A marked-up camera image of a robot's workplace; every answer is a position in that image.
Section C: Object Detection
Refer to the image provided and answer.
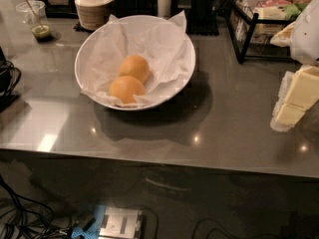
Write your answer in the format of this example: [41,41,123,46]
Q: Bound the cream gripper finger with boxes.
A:
[274,66,319,127]

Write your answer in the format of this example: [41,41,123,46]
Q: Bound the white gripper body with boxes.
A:
[290,0,319,66]

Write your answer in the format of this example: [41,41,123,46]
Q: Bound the orange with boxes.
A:
[119,55,151,84]
[109,76,146,104]

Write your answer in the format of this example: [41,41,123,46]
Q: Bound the white bowl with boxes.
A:
[74,14,197,112]

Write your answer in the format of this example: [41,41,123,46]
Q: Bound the black utensil holder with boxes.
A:
[188,0,218,36]

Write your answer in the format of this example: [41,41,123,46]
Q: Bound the white paper liner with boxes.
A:
[80,10,191,109]

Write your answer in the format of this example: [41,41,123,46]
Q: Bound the black napkin holder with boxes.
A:
[109,0,148,19]

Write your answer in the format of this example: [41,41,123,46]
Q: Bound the silver box on floor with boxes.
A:
[99,207,143,239]

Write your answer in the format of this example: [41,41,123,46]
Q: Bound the blue cloth on floor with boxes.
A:
[71,205,106,239]

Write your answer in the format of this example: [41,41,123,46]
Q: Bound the plastic cup with green sauce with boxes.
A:
[16,0,52,42]

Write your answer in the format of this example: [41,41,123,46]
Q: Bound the wooden stirring stick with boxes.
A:
[25,0,45,30]

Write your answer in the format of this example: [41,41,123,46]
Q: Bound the black wire rack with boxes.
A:
[226,1,292,64]

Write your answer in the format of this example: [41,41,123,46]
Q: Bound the black floor cable right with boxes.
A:
[191,217,240,239]

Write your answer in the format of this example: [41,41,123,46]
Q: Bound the black cable at left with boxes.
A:
[0,59,22,100]

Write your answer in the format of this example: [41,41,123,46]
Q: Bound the black cables on floor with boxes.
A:
[0,174,73,239]

